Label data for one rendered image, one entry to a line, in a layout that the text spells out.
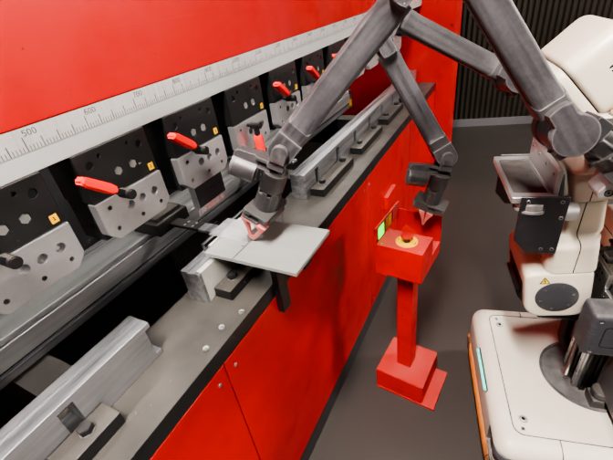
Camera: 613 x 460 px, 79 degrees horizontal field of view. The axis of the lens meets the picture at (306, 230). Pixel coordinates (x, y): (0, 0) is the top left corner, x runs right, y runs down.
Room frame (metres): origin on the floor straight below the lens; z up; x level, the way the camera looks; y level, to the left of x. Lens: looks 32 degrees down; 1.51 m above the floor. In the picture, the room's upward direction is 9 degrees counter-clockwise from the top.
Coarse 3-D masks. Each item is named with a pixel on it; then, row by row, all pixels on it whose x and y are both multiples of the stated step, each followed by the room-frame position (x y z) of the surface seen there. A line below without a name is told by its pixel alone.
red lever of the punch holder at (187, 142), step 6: (174, 132) 0.73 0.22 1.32; (168, 138) 0.73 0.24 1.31; (174, 138) 0.72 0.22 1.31; (180, 138) 0.73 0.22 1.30; (186, 138) 0.75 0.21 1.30; (180, 144) 0.74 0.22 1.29; (186, 144) 0.74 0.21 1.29; (192, 144) 0.75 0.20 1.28; (192, 150) 0.79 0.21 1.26; (198, 150) 0.77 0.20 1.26; (204, 150) 0.77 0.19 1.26
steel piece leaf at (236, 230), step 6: (234, 222) 0.90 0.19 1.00; (240, 222) 0.90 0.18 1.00; (228, 228) 0.87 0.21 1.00; (234, 228) 0.87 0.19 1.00; (240, 228) 0.86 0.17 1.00; (252, 228) 0.85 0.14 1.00; (222, 234) 0.85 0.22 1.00; (228, 234) 0.84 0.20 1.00; (234, 234) 0.84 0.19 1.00; (240, 234) 0.83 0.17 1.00; (246, 234) 0.83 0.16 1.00; (240, 240) 0.80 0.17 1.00; (246, 240) 0.80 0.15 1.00
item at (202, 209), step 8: (216, 176) 0.88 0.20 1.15; (208, 184) 0.85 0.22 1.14; (216, 184) 0.88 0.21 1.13; (192, 192) 0.82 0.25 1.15; (200, 192) 0.83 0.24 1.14; (208, 192) 0.85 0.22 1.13; (216, 192) 0.87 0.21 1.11; (192, 200) 0.82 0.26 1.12; (200, 200) 0.82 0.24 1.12; (208, 200) 0.84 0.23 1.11; (216, 200) 0.88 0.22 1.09; (200, 208) 0.82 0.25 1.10; (208, 208) 0.85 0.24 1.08
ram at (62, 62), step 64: (0, 0) 0.60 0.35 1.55; (64, 0) 0.67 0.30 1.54; (128, 0) 0.77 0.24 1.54; (192, 0) 0.90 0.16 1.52; (256, 0) 1.10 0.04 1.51; (320, 0) 1.42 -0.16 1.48; (0, 64) 0.56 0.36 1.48; (64, 64) 0.63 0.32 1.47; (128, 64) 0.73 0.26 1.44; (192, 64) 0.86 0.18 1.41; (256, 64) 1.06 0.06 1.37; (0, 128) 0.53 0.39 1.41; (128, 128) 0.69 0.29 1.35
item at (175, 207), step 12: (168, 204) 1.01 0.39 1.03; (180, 204) 1.02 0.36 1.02; (156, 216) 0.94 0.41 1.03; (168, 216) 0.95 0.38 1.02; (180, 216) 0.98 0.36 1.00; (144, 228) 0.94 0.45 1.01; (156, 228) 0.91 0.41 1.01; (168, 228) 0.93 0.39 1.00; (192, 228) 0.90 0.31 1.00; (204, 228) 0.89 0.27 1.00
